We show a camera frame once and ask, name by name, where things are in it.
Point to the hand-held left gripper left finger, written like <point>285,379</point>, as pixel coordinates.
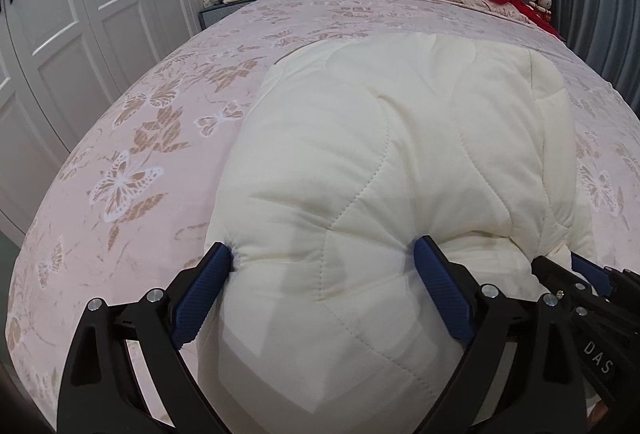
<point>200,294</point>

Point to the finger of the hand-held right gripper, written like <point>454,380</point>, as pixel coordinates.
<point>592,271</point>
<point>560,279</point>

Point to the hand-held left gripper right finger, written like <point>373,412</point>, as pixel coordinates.
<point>445,294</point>

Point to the cream quilted duvet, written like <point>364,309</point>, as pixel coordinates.
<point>360,163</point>

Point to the pink butterfly print bed blanket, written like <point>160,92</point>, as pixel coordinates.
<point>150,138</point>

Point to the small doll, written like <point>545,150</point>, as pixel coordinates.
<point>542,3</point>

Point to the teal nightstand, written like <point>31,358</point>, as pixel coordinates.
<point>212,16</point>

